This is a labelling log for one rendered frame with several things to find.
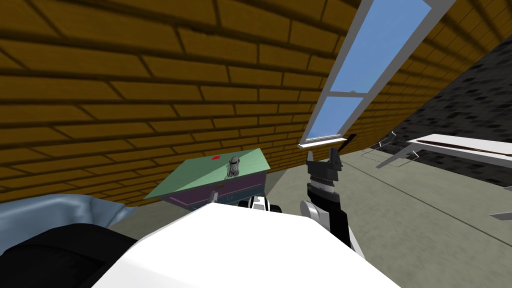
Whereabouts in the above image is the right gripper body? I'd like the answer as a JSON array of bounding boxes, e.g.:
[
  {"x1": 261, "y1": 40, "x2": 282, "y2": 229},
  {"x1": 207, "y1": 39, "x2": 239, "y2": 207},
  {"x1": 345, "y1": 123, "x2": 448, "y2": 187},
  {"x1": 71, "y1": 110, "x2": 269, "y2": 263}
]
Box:
[{"x1": 307, "y1": 159, "x2": 342, "y2": 183}]

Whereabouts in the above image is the grey figurine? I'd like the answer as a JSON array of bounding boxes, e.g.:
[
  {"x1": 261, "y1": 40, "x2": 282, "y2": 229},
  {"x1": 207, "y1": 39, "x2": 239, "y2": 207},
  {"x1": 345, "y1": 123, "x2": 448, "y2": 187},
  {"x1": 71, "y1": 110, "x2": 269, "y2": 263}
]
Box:
[{"x1": 226, "y1": 156, "x2": 241, "y2": 179}]

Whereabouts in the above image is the white-framed window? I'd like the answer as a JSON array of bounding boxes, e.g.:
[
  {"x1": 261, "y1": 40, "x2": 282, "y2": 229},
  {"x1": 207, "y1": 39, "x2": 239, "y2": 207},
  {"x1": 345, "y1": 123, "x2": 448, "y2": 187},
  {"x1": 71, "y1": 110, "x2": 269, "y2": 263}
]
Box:
[{"x1": 297, "y1": 0, "x2": 458, "y2": 150}]

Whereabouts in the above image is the green-topped purple dresser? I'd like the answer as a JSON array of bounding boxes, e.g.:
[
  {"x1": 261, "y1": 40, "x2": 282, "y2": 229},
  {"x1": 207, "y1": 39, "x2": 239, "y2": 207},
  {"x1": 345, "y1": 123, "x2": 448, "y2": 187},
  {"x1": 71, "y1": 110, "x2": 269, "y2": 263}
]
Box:
[{"x1": 142, "y1": 147, "x2": 271, "y2": 212}]

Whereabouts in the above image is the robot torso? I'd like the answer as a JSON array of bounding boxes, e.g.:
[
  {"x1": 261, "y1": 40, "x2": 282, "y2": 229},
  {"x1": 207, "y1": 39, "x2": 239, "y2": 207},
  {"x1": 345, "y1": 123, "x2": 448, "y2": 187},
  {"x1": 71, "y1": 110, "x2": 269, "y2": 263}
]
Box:
[{"x1": 91, "y1": 195, "x2": 402, "y2": 288}]

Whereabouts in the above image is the white table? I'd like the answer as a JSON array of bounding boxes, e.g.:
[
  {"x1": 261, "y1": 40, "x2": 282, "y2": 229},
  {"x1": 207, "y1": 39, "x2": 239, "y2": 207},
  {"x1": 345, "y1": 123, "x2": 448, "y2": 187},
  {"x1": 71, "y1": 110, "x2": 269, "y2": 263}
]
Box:
[{"x1": 375, "y1": 133, "x2": 512, "y2": 170}]

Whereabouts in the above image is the pale blue bed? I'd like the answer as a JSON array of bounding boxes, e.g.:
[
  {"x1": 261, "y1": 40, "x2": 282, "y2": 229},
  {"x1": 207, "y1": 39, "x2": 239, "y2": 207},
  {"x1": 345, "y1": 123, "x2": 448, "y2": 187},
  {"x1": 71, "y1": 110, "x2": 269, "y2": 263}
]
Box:
[{"x1": 0, "y1": 193, "x2": 138, "y2": 257}]

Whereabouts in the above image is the grey wire chair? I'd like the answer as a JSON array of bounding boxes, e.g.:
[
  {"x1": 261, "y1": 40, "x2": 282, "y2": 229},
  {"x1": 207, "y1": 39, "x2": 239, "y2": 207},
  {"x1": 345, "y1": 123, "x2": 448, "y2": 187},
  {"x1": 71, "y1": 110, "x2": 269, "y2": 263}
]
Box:
[{"x1": 361, "y1": 131, "x2": 420, "y2": 169}]

